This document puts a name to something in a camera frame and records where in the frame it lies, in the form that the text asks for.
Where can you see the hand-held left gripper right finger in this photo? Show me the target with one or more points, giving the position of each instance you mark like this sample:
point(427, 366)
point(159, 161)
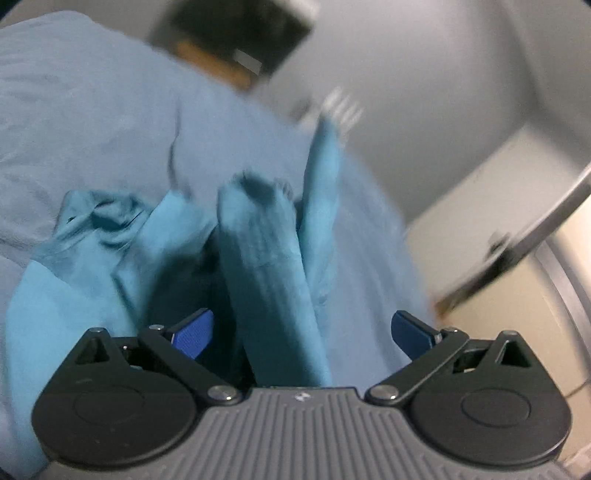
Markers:
point(411, 333)

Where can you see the wooden television stand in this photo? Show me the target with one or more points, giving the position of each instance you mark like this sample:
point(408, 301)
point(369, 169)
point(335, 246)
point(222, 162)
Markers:
point(207, 60)

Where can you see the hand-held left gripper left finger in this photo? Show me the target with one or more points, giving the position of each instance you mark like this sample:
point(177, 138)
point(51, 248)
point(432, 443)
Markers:
point(194, 334)

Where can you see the black flat screen television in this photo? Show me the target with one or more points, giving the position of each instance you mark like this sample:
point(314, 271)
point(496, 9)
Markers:
point(244, 27)

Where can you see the white router with antennas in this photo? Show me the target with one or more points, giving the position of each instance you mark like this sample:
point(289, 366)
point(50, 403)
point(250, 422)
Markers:
point(344, 108)

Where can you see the grey metal bar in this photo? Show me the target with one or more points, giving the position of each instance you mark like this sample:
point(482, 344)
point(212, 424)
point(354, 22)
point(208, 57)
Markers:
point(531, 235)

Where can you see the light blue fleece blanket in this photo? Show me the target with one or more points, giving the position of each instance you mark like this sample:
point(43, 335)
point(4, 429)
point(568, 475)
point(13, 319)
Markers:
point(87, 115)

